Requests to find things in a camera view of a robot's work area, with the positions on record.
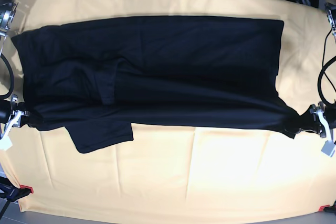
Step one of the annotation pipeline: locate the dark navy T-shirt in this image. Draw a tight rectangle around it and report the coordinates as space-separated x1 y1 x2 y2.
12 16 298 154

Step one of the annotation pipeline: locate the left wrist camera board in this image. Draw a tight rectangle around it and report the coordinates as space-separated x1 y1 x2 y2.
321 141 335 157

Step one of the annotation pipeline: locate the yellow table cloth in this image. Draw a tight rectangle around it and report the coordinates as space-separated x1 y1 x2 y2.
1 0 335 223

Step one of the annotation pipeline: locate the red-black table clamp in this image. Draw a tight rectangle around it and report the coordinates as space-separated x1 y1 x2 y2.
319 201 336 215
0 177 34 202

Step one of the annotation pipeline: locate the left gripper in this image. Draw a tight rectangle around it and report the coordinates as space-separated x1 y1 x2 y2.
301 104 326 135

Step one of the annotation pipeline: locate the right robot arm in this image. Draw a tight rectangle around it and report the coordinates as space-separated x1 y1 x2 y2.
1 0 35 127

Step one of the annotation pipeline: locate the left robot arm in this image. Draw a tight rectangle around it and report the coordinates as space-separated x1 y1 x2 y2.
302 0 335 130

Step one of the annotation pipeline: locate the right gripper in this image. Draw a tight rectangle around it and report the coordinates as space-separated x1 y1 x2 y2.
10 110 31 128

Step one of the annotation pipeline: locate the right red-black table clamp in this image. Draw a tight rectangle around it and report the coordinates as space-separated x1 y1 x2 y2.
319 201 336 215

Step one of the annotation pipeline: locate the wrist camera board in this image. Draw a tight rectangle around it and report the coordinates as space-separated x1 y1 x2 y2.
321 141 335 157
0 136 13 151

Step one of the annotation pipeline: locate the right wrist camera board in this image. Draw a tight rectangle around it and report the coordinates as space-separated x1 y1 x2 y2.
0 136 13 151

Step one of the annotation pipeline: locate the left red-black table clamp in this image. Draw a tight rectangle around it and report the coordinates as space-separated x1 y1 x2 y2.
0 177 34 202

